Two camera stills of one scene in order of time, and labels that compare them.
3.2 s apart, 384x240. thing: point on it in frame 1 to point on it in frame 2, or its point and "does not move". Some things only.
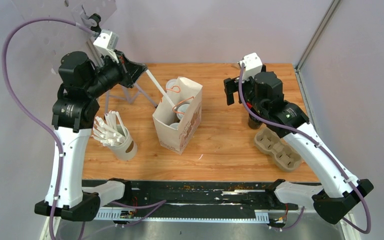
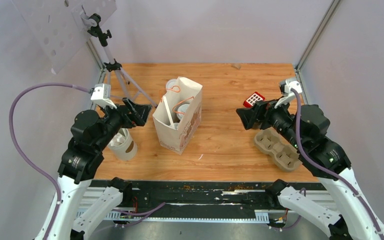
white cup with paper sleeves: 111,132 does not move
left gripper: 128,79 to 131,119
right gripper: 231,85 to 264,107
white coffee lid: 183,108 does not move
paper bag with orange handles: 179,115 does not move
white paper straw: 160,88 to 169,113
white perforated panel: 54,39 does not move
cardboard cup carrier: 286,155 does not move
